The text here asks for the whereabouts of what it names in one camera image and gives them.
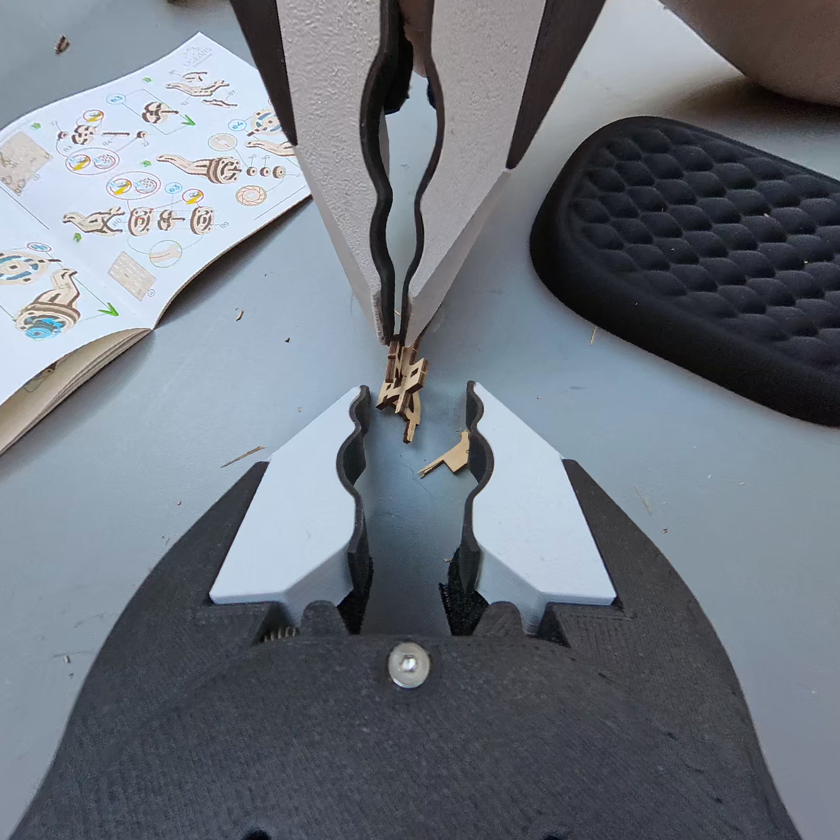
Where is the wooden model assembly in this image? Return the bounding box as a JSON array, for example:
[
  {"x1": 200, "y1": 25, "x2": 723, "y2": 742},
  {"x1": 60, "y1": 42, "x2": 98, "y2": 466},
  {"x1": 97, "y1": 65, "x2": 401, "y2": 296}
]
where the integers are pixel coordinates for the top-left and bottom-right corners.
[{"x1": 375, "y1": 336, "x2": 431, "y2": 444}]

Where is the illustrated instruction booklet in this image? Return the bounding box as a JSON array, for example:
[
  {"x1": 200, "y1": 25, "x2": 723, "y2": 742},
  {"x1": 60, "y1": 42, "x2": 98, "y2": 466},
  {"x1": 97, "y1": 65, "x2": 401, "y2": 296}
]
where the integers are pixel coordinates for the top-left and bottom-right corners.
[{"x1": 0, "y1": 29, "x2": 312, "y2": 457}]

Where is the person's right forearm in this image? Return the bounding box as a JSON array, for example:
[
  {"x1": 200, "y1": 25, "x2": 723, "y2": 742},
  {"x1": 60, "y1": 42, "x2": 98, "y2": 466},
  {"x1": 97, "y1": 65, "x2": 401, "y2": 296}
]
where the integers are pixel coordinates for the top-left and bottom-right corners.
[{"x1": 659, "y1": 0, "x2": 840, "y2": 109}]

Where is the small wooden model part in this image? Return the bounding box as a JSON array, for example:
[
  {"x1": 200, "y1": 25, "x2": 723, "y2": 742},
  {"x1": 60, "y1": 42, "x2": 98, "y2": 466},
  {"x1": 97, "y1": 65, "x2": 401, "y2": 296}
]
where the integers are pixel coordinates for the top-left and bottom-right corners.
[{"x1": 418, "y1": 430, "x2": 473, "y2": 478}]

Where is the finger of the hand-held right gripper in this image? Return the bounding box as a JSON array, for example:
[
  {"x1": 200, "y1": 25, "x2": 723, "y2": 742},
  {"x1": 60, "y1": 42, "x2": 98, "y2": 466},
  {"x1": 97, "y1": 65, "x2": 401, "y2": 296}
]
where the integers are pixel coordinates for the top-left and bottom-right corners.
[
  {"x1": 276, "y1": 0, "x2": 413, "y2": 347},
  {"x1": 400, "y1": 0, "x2": 551, "y2": 345}
]

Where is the black honeycomb wrist rest pad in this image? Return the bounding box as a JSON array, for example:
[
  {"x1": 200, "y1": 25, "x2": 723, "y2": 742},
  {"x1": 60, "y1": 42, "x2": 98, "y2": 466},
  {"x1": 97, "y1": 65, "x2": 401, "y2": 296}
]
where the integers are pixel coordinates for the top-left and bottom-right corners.
[{"x1": 529, "y1": 117, "x2": 840, "y2": 427}]

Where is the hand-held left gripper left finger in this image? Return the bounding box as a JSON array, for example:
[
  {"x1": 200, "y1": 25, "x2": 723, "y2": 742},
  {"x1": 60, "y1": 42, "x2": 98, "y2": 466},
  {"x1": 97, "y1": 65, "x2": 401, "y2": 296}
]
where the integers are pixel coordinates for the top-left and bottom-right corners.
[{"x1": 209, "y1": 385, "x2": 375, "y2": 636}]

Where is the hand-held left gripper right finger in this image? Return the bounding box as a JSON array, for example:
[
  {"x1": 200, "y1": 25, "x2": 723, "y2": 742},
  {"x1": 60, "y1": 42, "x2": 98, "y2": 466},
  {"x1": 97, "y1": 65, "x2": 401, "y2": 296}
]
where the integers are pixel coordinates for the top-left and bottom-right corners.
[{"x1": 437, "y1": 381, "x2": 619, "y2": 636}]

